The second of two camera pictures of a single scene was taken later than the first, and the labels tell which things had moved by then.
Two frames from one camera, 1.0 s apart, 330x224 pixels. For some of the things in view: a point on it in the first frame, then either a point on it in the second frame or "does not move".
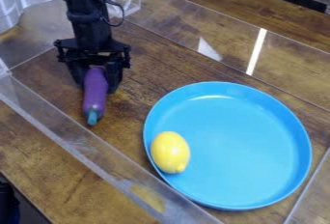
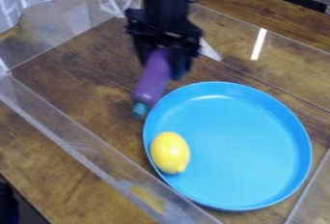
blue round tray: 248,142 does not move
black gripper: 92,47 to 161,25
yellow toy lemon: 169,152 does not move
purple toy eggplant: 93,94 to 153,82
